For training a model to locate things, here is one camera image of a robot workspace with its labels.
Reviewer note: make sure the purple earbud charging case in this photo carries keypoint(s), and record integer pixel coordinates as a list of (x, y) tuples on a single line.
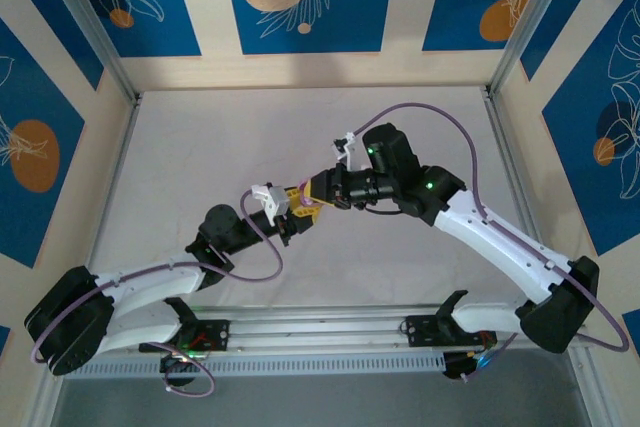
[(307, 200)]

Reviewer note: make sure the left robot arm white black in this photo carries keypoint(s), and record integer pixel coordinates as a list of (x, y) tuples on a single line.
[(150, 289)]

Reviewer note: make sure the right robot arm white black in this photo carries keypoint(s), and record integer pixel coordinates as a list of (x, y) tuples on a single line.
[(500, 247)]

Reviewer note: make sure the blue poster large peach circle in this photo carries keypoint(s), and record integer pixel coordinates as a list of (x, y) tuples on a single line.
[(350, 22)]

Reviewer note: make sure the blue poster fern orange circle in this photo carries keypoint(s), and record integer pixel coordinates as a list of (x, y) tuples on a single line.
[(450, 22)]

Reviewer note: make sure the blue poster dark circle flower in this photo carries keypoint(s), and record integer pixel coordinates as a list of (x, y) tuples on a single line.
[(575, 172)]

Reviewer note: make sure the blue poster white flower outline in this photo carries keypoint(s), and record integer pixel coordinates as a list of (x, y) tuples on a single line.
[(165, 32)]

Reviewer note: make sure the blue poster large orange circle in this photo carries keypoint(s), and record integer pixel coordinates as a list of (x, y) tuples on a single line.
[(30, 97)]

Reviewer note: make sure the blue leaf print poster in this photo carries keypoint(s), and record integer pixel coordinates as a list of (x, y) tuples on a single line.
[(55, 7)]

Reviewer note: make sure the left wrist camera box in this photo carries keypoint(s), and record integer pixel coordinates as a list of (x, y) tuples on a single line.
[(277, 199)]

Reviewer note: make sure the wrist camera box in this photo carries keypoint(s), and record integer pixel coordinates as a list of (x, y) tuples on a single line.
[(350, 147), (277, 199)]

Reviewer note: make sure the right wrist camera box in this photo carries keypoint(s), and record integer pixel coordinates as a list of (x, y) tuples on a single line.
[(350, 147)]

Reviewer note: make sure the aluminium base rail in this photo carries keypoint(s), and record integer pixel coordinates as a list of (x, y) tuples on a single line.
[(320, 332)]

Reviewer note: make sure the aluminium side rail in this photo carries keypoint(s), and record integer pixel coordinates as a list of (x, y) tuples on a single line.
[(499, 122), (118, 172)]

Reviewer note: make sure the aluminium frame post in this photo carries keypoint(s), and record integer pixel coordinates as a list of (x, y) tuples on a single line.
[(528, 22), (99, 32)]

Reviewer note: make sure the blue wall poster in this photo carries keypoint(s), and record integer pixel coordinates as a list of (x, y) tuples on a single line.
[(634, 322), (4, 339)]

